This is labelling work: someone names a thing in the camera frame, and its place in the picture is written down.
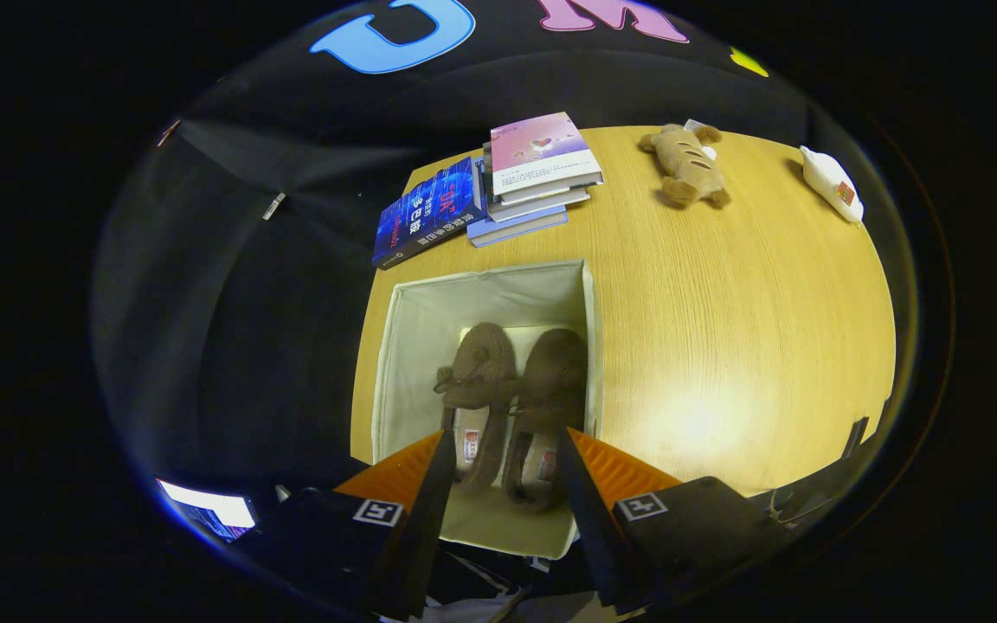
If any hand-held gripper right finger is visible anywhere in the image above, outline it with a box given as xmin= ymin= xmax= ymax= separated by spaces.
xmin=556 ymin=426 xmax=790 ymax=615

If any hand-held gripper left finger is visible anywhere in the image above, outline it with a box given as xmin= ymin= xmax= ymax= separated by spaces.
xmin=252 ymin=430 xmax=459 ymax=620

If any brown fuzzy shoe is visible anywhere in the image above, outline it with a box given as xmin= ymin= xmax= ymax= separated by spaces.
xmin=434 ymin=322 xmax=519 ymax=494
xmin=503 ymin=329 xmax=591 ymax=511

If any cream fabric storage box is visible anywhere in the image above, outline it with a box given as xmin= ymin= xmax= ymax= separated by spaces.
xmin=371 ymin=260 xmax=605 ymax=561

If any computer monitor screen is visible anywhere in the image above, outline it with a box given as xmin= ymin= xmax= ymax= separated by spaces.
xmin=157 ymin=478 xmax=257 ymax=544

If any light blue book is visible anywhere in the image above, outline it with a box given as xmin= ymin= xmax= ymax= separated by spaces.
xmin=466 ymin=203 xmax=569 ymax=249

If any dark blue book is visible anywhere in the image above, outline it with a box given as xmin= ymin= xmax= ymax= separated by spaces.
xmin=372 ymin=156 xmax=487 ymax=271

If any grey white book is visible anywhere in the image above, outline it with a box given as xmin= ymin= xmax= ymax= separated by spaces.
xmin=483 ymin=143 xmax=593 ymax=223

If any brown bread plush toy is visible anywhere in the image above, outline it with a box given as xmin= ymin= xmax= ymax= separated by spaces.
xmin=639 ymin=121 xmax=731 ymax=209

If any pink cover book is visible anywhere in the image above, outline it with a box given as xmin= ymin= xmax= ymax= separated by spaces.
xmin=490 ymin=112 xmax=605 ymax=198

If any white plush toy red label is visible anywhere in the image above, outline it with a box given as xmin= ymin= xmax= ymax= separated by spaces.
xmin=800 ymin=145 xmax=865 ymax=224

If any thin cable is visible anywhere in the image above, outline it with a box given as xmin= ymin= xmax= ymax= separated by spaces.
xmin=765 ymin=487 xmax=821 ymax=525

